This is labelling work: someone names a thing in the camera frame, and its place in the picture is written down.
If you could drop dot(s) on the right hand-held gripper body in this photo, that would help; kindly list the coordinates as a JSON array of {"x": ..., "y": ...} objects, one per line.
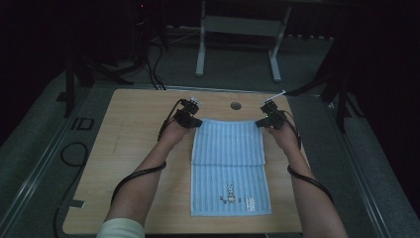
[{"x": 275, "y": 119}]

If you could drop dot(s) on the white sleeve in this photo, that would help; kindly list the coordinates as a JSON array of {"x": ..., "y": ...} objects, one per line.
[{"x": 120, "y": 229}]

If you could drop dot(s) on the person's left hand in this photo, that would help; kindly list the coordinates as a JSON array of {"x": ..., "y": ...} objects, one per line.
[{"x": 173, "y": 135}]

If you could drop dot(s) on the blue striped towel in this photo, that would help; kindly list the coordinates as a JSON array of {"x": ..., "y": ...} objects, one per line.
[{"x": 229, "y": 165}]

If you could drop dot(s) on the dark equipment rack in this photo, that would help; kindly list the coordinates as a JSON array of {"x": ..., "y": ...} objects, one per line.
[{"x": 142, "y": 29}]

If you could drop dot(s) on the white desk frame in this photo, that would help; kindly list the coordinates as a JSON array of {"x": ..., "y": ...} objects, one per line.
[{"x": 242, "y": 25}]

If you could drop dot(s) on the person's right hand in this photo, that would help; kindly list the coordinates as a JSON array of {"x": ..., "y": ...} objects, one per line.
[{"x": 285, "y": 139}]

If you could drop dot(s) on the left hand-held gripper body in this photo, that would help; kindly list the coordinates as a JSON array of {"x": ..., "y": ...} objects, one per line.
[{"x": 187, "y": 115}]

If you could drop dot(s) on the black metal stand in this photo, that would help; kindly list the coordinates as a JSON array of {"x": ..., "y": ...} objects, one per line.
[
  {"x": 341, "y": 105},
  {"x": 70, "y": 89}
]

